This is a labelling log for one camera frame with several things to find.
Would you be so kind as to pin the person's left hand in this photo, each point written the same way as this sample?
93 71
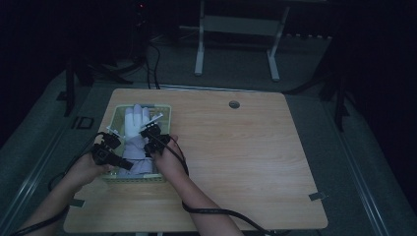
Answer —
83 173

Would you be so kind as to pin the dark device with red light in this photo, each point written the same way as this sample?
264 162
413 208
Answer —
141 5

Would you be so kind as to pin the metal floor rail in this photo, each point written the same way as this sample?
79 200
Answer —
29 177
364 193

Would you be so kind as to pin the person's right hand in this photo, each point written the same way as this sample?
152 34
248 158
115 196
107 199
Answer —
170 164

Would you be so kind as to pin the pale green plastic basket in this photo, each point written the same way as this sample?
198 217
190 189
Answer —
165 113

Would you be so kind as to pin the white power strip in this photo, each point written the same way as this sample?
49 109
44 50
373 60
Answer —
308 36

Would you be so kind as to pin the grey tape piece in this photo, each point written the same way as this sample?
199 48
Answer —
77 203
318 196

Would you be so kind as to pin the round grey table grommet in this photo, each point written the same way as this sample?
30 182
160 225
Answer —
234 104

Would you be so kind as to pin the white metal desk frame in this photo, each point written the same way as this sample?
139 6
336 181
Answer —
239 25

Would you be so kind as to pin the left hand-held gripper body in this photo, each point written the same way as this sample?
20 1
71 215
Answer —
103 154

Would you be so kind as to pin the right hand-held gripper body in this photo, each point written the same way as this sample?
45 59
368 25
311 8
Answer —
157 141

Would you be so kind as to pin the black tripod stand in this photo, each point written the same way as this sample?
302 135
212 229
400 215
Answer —
69 91
341 108

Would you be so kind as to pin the lavender glove with white fingers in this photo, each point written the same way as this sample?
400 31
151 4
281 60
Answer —
134 121

